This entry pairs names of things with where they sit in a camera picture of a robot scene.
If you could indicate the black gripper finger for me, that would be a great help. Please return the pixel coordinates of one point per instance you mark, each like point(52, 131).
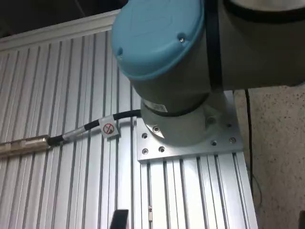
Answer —
point(303, 221)
point(120, 219)

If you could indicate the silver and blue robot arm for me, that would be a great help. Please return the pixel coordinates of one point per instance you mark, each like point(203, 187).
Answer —
point(166, 47)

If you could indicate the small metal slot fitting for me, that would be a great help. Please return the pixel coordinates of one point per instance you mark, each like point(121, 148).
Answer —
point(150, 213)

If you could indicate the white warning tag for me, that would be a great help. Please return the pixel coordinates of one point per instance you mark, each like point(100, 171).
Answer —
point(108, 128)

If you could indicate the aluminium base mounting plate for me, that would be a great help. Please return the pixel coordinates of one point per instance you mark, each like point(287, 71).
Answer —
point(190, 152)

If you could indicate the aluminium slotted robot platform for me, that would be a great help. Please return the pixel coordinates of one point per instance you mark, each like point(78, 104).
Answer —
point(59, 95)

